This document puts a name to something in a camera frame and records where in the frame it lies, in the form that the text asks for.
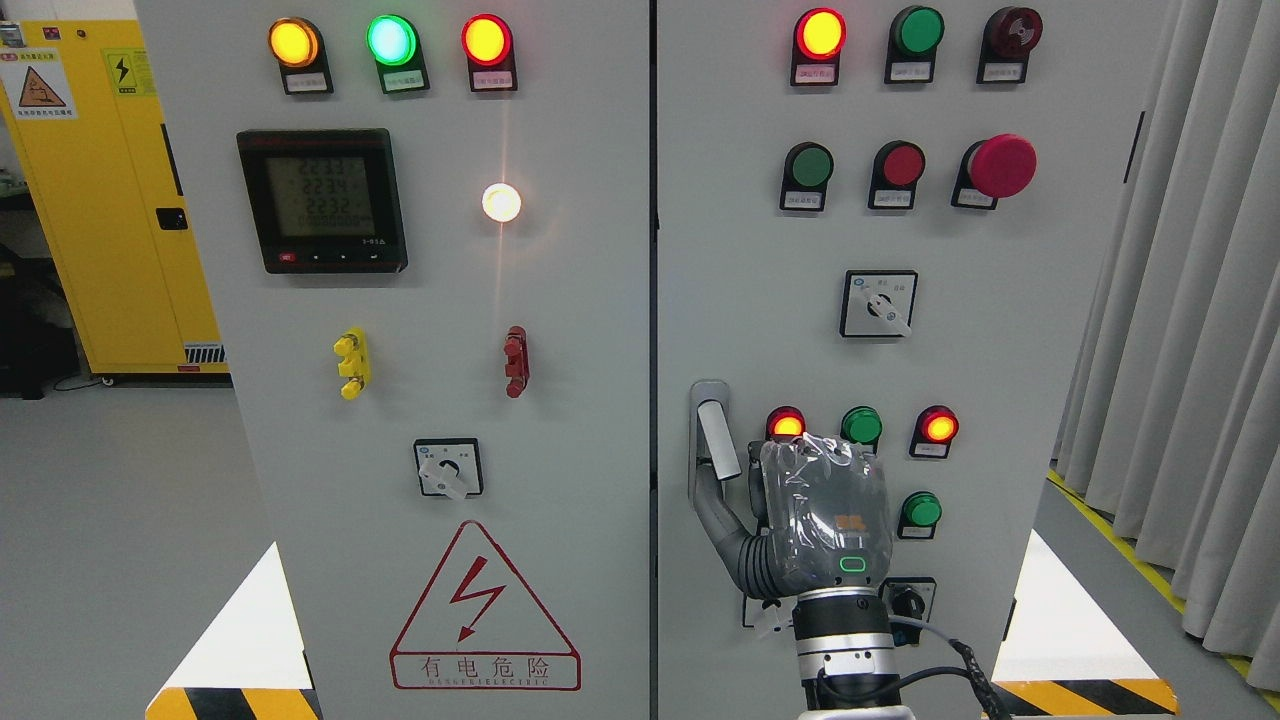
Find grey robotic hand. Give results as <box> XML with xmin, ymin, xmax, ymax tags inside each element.
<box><xmin>689</xmin><ymin>434</ymin><xmax>893</xmax><ymax>600</ymax></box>

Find silver door handle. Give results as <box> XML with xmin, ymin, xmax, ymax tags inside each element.
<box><xmin>687</xmin><ymin>380</ymin><xmax>742</xmax><ymax>502</ymax></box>

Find right cabinet door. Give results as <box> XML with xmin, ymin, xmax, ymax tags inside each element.
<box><xmin>654</xmin><ymin>1</ymin><xmax>1179</xmax><ymax>719</ymax></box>

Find cabinet door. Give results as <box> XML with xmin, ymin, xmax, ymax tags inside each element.
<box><xmin>136</xmin><ymin>1</ymin><xmax>652</xmax><ymax>719</ymax></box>
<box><xmin>654</xmin><ymin>1</ymin><xmax>1179</xmax><ymax>719</ymax></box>

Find left cabinet door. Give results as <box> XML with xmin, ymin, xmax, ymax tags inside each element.
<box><xmin>136</xmin><ymin>1</ymin><xmax>652</xmax><ymax>719</ymax></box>

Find green push button lower right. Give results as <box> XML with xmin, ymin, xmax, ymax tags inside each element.
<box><xmin>896</xmin><ymin>491</ymin><xmax>943</xmax><ymax>541</ymax></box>

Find green push button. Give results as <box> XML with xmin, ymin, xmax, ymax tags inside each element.
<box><xmin>896</xmin><ymin>491</ymin><xmax>943</xmax><ymax>541</ymax></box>
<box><xmin>778</xmin><ymin>141</ymin><xmax>835</xmax><ymax>213</ymax></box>

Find red lit lamp middle left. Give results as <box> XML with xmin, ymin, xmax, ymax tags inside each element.
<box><xmin>765</xmin><ymin>405</ymin><xmax>806</xmax><ymax>439</ymax></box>

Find green lamp middle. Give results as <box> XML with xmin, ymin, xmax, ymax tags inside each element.
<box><xmin>840</xmin><ymin>405</ymin><xmax>883</xmax><ymax>447</ymax></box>

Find red lit lamp middle right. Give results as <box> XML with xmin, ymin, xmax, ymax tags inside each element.
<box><xmin>908</xmin><ymin>405</ymin><xmax>959</xmax><ymax>460</ymax></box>

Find red terminal connector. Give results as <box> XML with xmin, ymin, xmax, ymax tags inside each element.
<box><xmin>503</xmin><ymin>325</ymin><xmax>530</xmax><ymax>398</ymax></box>

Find green push button upper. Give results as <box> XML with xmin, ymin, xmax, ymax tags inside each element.
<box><xmin>778</xmin><ymin>141</ymin><xmax>835</xmax><ymax>213</ymax></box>

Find red high voltage warning sign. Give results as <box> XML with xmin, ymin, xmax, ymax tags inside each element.
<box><xmin>389</xmin><ymin>520</ymin><xmax>581</xmax><ymax>692</ymax></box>

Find grey curtain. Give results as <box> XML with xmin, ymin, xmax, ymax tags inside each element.
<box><xmin>1056</xmin><ymin>1</ymin><xmax>1279</xmax><ymax>691</ymax></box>

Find red push button upper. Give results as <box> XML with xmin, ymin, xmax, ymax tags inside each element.
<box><xmin>867</xmin><ymin>140</ymin><xmax>925</xmax><ymax>211</ymax></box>

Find red emergency stop button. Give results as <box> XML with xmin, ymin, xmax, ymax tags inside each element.
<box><xmin>950</xmin><ymin>133</ymin><xmax>1038</xmax><ymax>211</ymax></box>

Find white lit indicator lamp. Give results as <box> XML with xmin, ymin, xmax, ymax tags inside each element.
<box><xmin>481</xmin><ymin>182</ymin><xmax>524</xmax><ymax>224</ymax></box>

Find red lit lamp top right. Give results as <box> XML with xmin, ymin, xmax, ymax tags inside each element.
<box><xmin>788</xmin><ymin>6</ymin><xmax>847</xmax><ymax>87</ymax></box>

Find yellow terminal connector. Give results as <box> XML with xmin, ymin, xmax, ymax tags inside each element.
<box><xmin>333</xmin><ymin>325</ymin><xmax>371</xmax><ymax>401</ymax></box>

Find green lamp top right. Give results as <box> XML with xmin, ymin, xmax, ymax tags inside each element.
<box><xmin>883</xmin><ymin>5</ymin><xmax>945</xmax><ymax>85</ymax></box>

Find dark red buzzer lamp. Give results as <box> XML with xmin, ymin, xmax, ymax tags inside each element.
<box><xmin>975</xmin><ymin>6</ymin><xmax>1044</xmax><ymax>85</ymax></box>

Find red lit indicator lamp left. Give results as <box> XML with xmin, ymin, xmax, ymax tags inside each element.
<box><xmin>461</xmin><ymin>13</ymin><xmax>518</xmax><ymax>92</ymax></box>

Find black digital power meter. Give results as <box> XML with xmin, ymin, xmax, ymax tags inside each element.
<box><xmin>236</xmin><ymin>128</ymin><xmax>408</xmax><ymax>274</ymax></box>

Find green lit indicator lamp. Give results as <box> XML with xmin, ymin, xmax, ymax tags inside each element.
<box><xmin>365</xmin><ymin>14</ymin><xmax>430</xmax><ymax>95</ymax></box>

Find yellow indicator lamp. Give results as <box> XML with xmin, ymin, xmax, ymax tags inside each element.
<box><xmin>268</xmin><ymin>17</ymin><xmax>334</xmax><ymax>95</ymax></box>

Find yellow safety cabinet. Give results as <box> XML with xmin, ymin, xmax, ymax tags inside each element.
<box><xmin>3</xmin><ymin>20</ymin><xmax>228</xmax><ymax>377</ymax></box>

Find white lower rotary selector switch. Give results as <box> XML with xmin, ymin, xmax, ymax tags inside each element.
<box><xmin>741</xmin><ymin>596</ymin><xmax>796</xmax><ymax>639</ymax></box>

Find black key selector switch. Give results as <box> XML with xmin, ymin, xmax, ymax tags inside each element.
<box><xmin>879</xmin><ymin>577</ymin><xmax>937</xmax><ymax>621</ymax></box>

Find right upper rotary selector switch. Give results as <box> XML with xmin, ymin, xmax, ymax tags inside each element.
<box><xmin>838</xmin><ymin>270</ymin><xmax>918</xmax><ymax>340</ymax></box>

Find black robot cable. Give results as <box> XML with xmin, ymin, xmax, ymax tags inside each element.
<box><xmin>815</xmin><ymin>615</ymin><xmax>1012</xmax><ymax>720</ymax></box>

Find left rotary selector switch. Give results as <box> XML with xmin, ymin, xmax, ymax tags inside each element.
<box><xmin>413</xmin><ymin>438</ymin><xmax>484</xmax><ymax>500</ymax></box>

